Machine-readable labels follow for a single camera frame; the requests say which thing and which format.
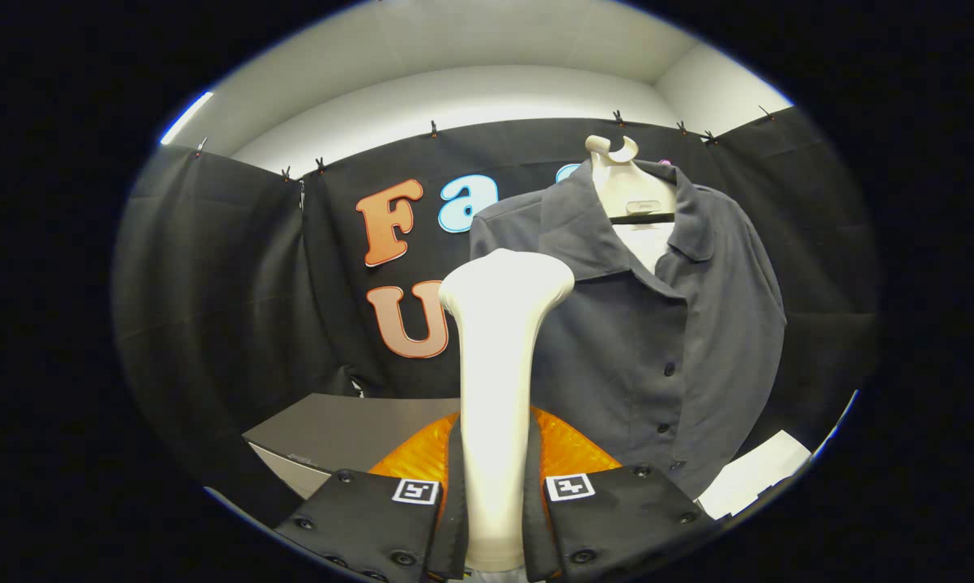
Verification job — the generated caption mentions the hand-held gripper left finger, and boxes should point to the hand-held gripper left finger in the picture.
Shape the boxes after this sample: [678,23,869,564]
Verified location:
[274,413,469,583]

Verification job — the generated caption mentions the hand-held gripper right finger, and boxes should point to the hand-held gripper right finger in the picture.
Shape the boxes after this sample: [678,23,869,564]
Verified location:
[523,407,718,582]

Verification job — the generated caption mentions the white garment steamer head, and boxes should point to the white garment steamer head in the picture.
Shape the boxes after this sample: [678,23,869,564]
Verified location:
[438,249,576,573]

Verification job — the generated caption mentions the dark grey button shirt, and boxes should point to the dark grey button shirt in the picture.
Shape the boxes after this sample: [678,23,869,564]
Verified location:
[469,158,787,499]

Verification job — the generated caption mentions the grey drawer cabinet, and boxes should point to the grey drawer cabinet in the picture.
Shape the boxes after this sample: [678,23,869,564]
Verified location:
[242,393,463,500]

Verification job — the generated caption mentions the white paper sheet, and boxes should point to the white paper sheet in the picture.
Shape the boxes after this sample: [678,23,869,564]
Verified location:
[695,431,813,521]

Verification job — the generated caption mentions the black backdrop cloth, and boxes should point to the black backdrop cloth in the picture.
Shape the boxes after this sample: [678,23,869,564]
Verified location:
[114,105,880,527]

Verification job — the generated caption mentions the white hanger form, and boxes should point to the white hanger form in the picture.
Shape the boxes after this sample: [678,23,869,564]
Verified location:
[585,134,678,272]

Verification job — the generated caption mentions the row of black clips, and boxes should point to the row of black clips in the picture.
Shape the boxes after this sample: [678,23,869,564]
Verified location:
[195,109,775,183]

